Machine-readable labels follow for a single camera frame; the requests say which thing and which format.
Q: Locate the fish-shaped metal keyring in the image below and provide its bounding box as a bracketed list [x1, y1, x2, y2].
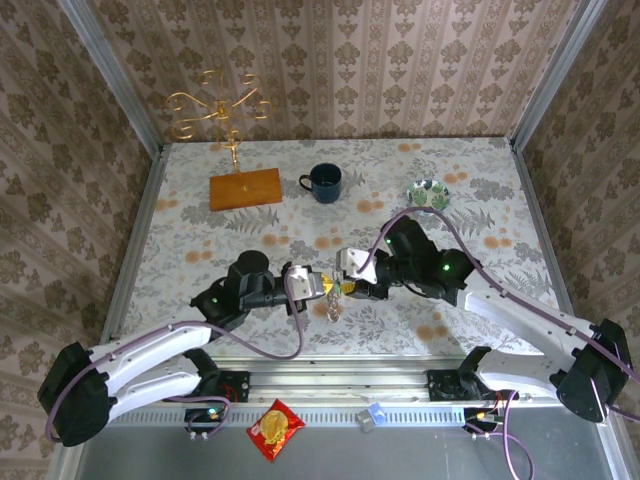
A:
[323, 284, 347, 325]

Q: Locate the green leaf pattern bowl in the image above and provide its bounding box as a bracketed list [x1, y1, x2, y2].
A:
[405, 178, 452, 214]

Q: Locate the dark blue mug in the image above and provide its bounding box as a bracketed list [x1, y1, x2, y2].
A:
[298, 162, 344, 205]

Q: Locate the gold jewelry stand wooden base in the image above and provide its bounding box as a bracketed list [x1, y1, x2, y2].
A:
[164, 69, 284, 214]

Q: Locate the small grey blue packet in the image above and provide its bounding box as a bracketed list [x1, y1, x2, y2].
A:
[355, 403, 387, 434]

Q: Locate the left controller board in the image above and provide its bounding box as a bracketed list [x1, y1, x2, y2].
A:
[184, 405, 230, 435]

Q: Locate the controller board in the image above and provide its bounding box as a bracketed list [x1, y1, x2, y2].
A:
[184, 405, 230, 435]
[463, 405, 504, 435]

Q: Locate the red snack packet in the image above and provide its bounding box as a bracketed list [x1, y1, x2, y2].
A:
[246, 398, 307, 464]

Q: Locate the right controller board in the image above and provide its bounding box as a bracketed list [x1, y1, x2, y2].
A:
[463, 405, 504, 435]

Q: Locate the grey metal shelf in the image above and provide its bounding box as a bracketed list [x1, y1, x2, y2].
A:
[47, 404, 631, 480]

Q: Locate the aluminium front rail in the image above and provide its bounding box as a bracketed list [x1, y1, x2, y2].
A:
[99, 355, 561, 407]

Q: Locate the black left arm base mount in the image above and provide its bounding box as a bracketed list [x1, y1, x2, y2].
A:
[162, 369, 251, 404]

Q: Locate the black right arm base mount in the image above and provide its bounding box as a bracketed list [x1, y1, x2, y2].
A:
[427, 367, 519, 404]

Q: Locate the short purple left base cable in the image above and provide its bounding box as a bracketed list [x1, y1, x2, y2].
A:
[162, 391, 234, 442]

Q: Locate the short purple base cable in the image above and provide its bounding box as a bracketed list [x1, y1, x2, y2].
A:
[469, 384, 537, 480]
[162, 391, 234, 442]

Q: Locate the grey slotted cable duct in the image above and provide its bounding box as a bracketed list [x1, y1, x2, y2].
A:
[109, 405, 469, 427]

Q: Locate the aluminium table side rail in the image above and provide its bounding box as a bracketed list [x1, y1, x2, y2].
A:
[508, 138, 576, 314]
[94, 144, 169, 351]

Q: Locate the short purple right base cable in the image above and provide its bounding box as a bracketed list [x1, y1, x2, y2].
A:
[469, 384, 537, 480]

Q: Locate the aluminium frame post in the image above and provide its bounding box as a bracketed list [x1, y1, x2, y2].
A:
[55, 0, 166, 154]
[509, 0, 609, 151]

